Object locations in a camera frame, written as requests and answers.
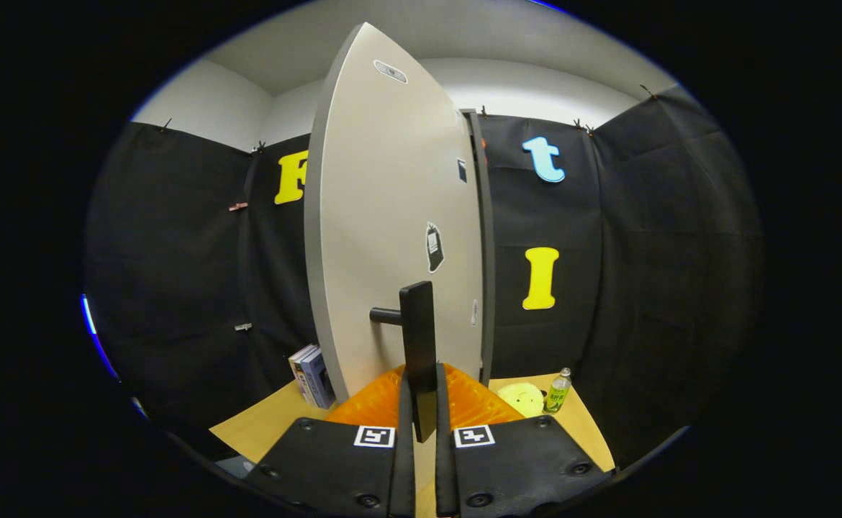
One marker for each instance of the black backdrop cloth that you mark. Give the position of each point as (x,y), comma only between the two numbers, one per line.
(176,288)

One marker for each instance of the blue cover book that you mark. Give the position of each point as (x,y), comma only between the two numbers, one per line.
(319,378)

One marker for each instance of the green drink bottle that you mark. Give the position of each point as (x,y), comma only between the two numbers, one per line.
(558,392)

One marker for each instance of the yellow plush toy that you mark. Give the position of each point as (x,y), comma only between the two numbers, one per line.
(520,399)

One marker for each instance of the white spine book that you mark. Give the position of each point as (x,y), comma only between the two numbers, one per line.
(299,367)

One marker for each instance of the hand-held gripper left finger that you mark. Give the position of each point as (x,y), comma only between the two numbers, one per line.
(342,467)

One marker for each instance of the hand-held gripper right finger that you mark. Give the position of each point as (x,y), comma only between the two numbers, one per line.
(514,467)

